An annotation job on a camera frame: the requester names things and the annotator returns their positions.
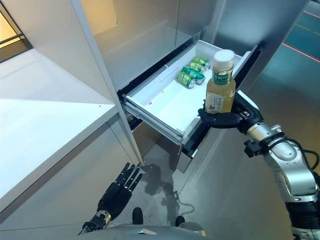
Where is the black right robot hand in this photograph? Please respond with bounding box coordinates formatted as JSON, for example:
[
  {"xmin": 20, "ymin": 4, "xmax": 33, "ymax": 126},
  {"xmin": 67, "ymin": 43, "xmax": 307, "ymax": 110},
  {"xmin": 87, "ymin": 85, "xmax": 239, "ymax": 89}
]
[{"xmin": 197, "ymin": 91, "xmax": 265, "ymax": 135}]

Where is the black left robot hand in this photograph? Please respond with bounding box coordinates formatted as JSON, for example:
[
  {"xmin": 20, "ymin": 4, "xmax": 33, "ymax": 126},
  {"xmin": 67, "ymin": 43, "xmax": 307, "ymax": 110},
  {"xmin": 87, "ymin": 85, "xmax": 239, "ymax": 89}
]
[{"xmin": 96, "ymin": 162, "xmax": 144, "ymax": 221}]

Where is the clear yellow tea bottle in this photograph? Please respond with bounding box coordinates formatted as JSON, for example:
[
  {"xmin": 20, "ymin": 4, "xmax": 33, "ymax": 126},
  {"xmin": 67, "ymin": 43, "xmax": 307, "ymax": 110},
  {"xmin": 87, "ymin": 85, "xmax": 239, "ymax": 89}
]
[{"xmin": 205, "ymin": 49, "xmax": 237, "ymax": 115}]

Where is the white fridge drawer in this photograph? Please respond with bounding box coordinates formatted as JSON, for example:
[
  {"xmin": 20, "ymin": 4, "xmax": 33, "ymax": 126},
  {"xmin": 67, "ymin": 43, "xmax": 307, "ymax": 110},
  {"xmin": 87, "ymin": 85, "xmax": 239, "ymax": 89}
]
[{"xmin": 117, "ymin": 38, "xmax": 262, "ymax": 174}]

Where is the stainless steel fridge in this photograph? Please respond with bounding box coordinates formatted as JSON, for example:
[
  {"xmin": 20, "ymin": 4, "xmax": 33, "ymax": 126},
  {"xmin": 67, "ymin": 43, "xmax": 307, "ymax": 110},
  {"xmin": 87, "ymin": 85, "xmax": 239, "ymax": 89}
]
[{"xmin": 79, "ymin": 0, "xmax": 313, "ymax": 173}]

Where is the grey robot torso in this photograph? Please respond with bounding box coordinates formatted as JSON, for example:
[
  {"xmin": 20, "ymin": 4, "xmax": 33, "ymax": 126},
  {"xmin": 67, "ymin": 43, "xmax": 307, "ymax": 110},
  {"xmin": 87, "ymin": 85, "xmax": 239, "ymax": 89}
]
[{"xmin": 79, "ymin": 222, "xmax": 208, "ymax": 240}]

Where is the dark green drink can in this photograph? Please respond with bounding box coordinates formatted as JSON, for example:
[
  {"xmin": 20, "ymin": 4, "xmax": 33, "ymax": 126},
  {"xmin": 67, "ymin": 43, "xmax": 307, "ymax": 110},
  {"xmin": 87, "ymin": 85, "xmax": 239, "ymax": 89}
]
[{"xmin": 181, "ymin": 65, "xmax": 206, "ymax": 85}]

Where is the white counter cabinet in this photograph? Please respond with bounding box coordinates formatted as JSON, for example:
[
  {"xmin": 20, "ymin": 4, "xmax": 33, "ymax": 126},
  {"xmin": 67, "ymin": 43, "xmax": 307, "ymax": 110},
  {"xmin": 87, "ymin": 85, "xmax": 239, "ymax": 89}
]
[{"xmin": 0, "ymin": 48, "xmax": 141, "ymax": 240}]

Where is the light green drink can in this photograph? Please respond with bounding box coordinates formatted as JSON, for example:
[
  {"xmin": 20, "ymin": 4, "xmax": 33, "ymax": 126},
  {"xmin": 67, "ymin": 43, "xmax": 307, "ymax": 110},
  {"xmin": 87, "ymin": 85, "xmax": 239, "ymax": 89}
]
[
  {"xmin": 176, "ymin": 71, "xmax": 196, "ymax": 89},
  {"xmin": 189, "ymin": 56, "xmax": 210, "ymax": 72}
]

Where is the tall white partition panel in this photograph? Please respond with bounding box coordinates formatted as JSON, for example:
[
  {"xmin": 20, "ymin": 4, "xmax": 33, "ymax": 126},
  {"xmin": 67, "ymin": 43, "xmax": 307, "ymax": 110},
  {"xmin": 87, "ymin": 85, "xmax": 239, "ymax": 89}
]
[{"xmin": 3, "ymin": 0, "xmax": 145, "ymax": 166}]

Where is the black framed lit window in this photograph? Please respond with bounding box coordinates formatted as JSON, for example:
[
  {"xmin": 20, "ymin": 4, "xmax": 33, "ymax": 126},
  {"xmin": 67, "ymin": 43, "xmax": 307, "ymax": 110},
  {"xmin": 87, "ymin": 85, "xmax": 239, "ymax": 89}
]
[{"xmin": 0, "ymin": 4, "xmax": 35, "ymax": 63}]

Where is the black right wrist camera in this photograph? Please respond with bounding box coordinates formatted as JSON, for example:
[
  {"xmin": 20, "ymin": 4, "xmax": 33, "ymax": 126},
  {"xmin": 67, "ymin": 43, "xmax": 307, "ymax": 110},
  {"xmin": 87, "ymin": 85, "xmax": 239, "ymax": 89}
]
[{"xmin": 243, "ymin": 139, "xmax": 261, "ymax": 158}]

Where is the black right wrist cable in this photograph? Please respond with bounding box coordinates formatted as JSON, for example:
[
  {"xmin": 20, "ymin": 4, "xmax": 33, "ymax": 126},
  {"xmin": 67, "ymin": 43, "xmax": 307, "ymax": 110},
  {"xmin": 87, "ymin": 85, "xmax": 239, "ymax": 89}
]
[{"xmin": 298, "ymin": 147, "xmax": 320, "ymax": 176}]

